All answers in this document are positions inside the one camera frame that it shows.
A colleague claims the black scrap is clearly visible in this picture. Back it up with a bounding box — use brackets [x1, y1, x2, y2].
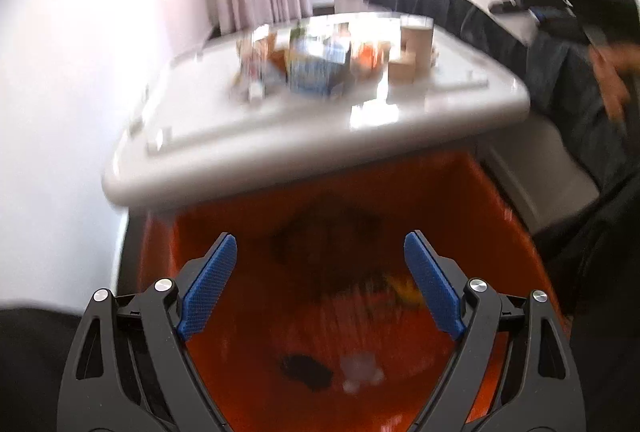
[280, 354, 333, 388]

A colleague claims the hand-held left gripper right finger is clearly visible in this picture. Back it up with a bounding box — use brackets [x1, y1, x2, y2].
[404, 230, 587, 432]

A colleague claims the orange snack packet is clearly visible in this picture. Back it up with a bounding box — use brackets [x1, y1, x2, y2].
[352, 39, 391, 80]

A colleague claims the white plastic folding table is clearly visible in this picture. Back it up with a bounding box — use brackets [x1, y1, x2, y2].
[101, 12, 531, 213]

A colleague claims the brown paper cup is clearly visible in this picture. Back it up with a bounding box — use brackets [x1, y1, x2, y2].
[400, 19, 433, 68]

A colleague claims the orange plastic bin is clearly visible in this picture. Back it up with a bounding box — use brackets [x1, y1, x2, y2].
[140, 152, 566, 432]

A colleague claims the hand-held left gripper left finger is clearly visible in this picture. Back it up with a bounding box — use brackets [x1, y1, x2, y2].
[57, 233, 238, 432]

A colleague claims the person's right hand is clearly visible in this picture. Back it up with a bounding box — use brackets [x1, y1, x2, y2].
[589, 43, 635, 122]

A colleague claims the small white crumpled paper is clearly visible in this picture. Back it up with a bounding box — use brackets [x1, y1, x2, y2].
[340, 354, 386, 393]

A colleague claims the small brown cardboard box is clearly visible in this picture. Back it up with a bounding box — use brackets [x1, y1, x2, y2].
[387, 54, 418, 85]

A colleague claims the blue and white carton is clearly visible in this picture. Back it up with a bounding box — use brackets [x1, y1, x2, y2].
[287, 24, 351, 98]

